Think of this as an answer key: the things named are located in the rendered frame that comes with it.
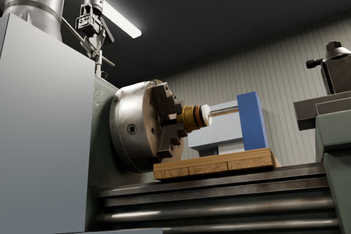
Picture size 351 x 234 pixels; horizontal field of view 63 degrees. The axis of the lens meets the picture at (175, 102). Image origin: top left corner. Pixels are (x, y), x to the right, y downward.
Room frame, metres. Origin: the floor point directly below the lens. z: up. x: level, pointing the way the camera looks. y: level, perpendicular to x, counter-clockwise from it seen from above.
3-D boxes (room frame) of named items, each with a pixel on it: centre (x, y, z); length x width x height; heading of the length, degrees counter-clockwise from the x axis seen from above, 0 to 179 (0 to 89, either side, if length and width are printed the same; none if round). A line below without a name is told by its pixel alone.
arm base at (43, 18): (0.51, 0.31, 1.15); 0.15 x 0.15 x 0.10
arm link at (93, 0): (0.91, 0.31, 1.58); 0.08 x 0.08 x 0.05
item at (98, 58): (0.96, 0.29, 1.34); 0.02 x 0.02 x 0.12
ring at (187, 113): (0.91, -0.05, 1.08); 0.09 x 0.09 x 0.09; 67
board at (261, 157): (0.87, -0.14, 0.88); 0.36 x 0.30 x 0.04; 157
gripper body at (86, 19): (0.90, 0.31, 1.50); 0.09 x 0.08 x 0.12; 158
